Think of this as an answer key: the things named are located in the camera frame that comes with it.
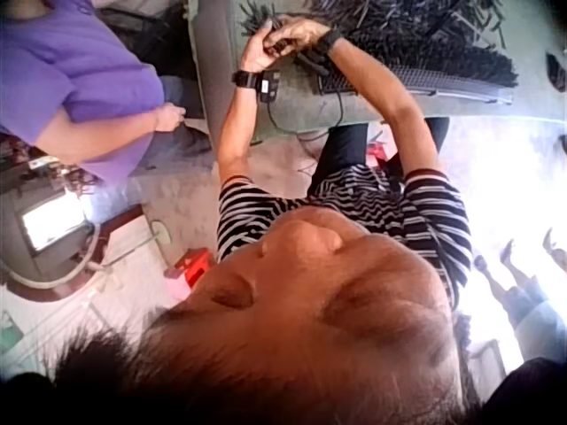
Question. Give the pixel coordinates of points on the person's right hand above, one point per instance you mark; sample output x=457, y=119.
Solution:
x=303, y=33

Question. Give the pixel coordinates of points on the person's left hand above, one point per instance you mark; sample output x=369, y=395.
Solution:
x=254, y=53

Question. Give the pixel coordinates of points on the small bundle of black rods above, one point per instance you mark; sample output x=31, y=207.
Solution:
x=279, y=47

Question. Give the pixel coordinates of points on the black wrist band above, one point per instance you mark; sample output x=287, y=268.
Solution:
x=252, y=81
x=330, y=40

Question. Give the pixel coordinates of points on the heap of black plastic rods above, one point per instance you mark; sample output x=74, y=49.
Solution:
x=398, y=35

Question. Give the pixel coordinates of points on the black grid tray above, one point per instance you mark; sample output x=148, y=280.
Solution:
x=412, y=84

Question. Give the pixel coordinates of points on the grey machine with window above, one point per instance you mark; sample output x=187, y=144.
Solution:
x=48, y=221

